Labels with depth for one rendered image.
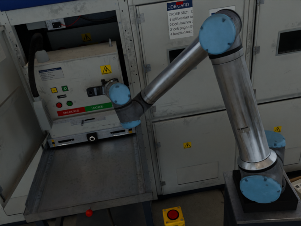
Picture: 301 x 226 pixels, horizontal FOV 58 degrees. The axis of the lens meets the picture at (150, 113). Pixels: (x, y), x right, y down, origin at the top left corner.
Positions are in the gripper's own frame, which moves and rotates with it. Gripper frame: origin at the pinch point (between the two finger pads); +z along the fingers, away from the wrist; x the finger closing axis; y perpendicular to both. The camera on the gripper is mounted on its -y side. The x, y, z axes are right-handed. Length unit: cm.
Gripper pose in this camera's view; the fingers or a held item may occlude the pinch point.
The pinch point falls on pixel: (101, 85)
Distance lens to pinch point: 154.8
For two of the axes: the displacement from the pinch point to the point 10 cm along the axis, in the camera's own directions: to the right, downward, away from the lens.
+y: 9.2, -3.0, 2.7
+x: -2.1, -9.3, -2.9
